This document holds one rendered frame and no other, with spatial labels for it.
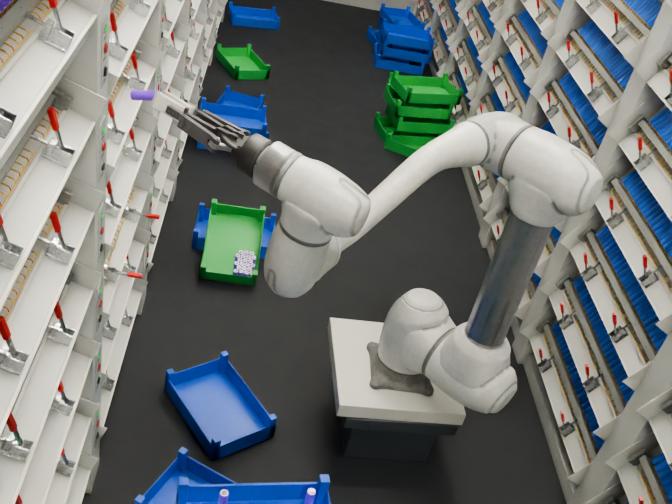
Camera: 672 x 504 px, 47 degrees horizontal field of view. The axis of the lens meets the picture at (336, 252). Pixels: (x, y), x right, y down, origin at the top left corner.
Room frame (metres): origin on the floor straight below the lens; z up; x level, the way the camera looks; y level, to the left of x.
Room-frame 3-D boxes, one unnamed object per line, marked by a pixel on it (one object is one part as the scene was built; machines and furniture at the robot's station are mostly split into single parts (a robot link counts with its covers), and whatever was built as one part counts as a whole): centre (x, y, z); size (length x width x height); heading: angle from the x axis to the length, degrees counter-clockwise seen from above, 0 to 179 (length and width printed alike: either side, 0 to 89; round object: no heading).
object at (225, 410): (1.55, 0.23, 0.04); 0.30 x 0.20 x 0.08; 44
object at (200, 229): (2.42, 0.40, 0.04); 0.30 x 0.20 x 0.08; 99
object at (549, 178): (1.52, -0.42, 0.70); 0.22 x 0.16 x 0.77; 54
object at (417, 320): (1.64, -0.26, 0.41); 0.18 x 0.16 x 0.22; 54
